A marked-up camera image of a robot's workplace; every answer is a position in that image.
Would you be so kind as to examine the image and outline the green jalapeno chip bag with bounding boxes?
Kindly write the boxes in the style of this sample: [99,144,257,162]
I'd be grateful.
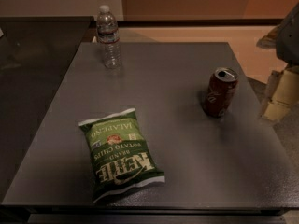
[78,108,165,203]

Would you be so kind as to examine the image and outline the clear plastic water bottle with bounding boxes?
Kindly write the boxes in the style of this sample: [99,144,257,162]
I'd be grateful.
[96,5,121,69]

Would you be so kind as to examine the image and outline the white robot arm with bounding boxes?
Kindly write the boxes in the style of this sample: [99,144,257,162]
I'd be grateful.
[256,3,299,121]

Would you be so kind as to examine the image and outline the red soda can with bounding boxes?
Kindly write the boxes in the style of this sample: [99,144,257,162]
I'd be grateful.
[203,67,238,118]

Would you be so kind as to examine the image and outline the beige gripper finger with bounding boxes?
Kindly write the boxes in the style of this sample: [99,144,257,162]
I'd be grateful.
[261,66,299,121]

